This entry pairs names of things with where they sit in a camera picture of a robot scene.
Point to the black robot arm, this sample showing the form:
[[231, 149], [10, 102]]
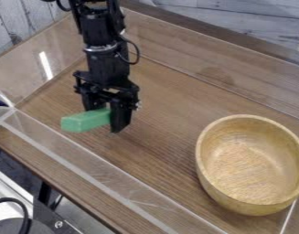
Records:
[[100, 23]]

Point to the black table leg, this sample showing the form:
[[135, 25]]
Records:
[[44, 193]]

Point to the green rectangular block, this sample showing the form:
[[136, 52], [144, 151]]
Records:
[[84, 121]]

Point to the black metal base plate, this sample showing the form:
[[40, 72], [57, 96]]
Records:
[[54, 223]]

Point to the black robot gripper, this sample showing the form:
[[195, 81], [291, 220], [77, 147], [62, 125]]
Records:
[[104, 84]]

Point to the clear acrylic tray enclosure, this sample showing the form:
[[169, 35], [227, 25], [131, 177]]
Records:
[[132, 178]]

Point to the brown wooden bowl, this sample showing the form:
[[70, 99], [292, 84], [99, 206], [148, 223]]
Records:
[[247, 164]]

